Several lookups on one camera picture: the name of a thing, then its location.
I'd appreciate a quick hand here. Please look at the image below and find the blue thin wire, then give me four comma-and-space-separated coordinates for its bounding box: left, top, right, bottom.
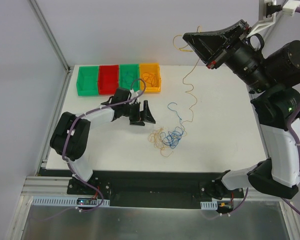
162, 101, 187, 150
121, 71, 138, 86

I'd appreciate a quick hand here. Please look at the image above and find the red thin wire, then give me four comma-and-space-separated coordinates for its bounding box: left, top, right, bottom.
141, 71, 159, 88

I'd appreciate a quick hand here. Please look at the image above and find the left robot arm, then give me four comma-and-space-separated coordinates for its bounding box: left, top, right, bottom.
49, 87, 156, 195

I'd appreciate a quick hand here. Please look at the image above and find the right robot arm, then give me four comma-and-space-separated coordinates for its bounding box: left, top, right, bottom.
182, 20, 300, 199

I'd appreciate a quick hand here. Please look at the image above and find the green bin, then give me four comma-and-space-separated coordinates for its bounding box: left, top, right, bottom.
118, 64, 140, 92
76, 66, 99, 97

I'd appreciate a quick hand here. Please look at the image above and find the red bin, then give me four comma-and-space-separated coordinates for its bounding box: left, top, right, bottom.
97, 65, 119, 95

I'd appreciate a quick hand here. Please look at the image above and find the far left green bin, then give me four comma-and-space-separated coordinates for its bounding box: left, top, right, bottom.
76, 66, 99, 97

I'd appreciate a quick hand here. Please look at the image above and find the orange bin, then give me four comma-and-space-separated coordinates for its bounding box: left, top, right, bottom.
139, 63, 162, 94

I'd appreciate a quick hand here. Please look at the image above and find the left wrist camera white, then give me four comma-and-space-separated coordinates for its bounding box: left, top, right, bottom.
129, 89, 144, 101

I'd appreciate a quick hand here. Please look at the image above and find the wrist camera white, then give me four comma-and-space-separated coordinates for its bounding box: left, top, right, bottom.
247, 0, 300, 38
129, 89, 144, 101

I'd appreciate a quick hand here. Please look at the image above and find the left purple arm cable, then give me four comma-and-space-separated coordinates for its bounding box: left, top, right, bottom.
29, 78, 147, 223

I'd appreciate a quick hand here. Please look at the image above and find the right aluminium frame post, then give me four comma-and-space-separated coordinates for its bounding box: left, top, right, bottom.
241, 0, 293, 76

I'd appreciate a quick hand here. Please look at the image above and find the aluminium frame post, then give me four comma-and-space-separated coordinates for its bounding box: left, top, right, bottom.
241, 0, 293, 76
27, 0, 71, 74

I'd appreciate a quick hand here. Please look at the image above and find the left aluminium frame post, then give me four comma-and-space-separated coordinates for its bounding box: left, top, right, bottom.
27, 0, 71, 74

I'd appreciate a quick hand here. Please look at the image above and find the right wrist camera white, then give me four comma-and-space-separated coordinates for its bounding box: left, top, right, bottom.
247, 0, 300, 38

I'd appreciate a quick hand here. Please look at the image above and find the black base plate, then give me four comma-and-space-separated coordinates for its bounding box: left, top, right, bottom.
66, 169, 250, 208

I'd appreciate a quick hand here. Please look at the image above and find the right white cable duct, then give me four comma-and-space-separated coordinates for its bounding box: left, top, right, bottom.
200, 200, 218, 211

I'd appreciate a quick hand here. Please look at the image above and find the white cable duct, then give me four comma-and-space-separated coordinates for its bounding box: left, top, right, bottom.
32, 196, 110, 208
200, 200, 218, 211

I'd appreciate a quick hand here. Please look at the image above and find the left white cable duct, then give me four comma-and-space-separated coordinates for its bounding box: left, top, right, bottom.
32, 196, 110, 208

